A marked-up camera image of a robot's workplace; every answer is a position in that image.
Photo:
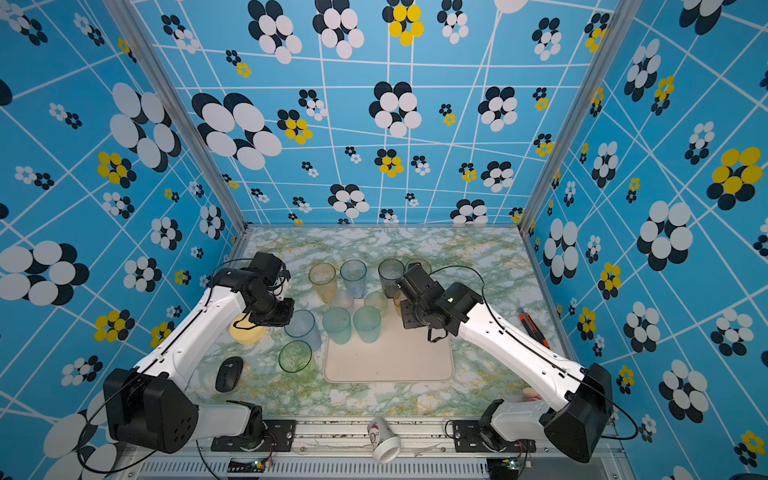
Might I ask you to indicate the green clear glass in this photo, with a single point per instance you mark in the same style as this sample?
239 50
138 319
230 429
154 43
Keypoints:
296 360

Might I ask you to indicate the green circuit board left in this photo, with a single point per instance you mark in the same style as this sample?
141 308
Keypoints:
254 466

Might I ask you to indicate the teal textured glass front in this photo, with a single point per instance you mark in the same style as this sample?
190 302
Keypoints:
337 324

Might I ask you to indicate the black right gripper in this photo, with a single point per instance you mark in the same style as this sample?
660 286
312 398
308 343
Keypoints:
408 320

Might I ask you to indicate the tall grey glass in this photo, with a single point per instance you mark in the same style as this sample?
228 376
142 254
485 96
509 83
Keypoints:
389 271

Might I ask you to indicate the clear textured glass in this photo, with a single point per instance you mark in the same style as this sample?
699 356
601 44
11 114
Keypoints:
342 299

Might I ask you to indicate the black computer mouse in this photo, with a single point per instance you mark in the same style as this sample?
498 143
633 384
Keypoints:
229 374

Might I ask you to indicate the orange grey utility knife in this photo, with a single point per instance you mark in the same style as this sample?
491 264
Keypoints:
531 328

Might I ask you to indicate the green circuit board right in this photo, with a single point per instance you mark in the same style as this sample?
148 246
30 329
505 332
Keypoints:
504 468

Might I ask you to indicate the green circuit board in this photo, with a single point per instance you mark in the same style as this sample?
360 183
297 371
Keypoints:
504 468
254 466

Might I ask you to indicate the light green textured glass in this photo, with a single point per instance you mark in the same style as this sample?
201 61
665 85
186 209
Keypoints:
378 301

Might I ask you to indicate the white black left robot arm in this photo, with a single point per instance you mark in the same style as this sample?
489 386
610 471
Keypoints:
146 406

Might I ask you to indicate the yellow round sponge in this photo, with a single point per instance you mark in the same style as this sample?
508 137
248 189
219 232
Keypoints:
244 331

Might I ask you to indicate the short amber glass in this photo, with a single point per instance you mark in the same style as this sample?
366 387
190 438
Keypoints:
397 300

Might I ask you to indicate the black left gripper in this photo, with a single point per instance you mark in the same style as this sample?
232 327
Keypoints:
289 304

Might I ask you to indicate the tall olive yellow glass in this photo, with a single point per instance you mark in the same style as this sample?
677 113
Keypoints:
424 264

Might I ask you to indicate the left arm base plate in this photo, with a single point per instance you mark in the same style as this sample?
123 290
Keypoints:
272 436

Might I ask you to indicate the tall blue glass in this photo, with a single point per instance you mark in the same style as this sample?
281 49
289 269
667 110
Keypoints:
353 273

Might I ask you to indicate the pink plush doll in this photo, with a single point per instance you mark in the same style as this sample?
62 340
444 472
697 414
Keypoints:
529 394

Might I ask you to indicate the light blue short glass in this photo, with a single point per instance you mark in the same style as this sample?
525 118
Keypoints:
303 327

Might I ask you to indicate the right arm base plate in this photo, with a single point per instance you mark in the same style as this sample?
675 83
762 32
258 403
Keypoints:
471 436

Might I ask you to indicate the pink rectangular tray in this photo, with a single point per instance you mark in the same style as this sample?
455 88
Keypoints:
387 353

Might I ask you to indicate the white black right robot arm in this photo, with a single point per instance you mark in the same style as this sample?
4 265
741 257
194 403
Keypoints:
575 402

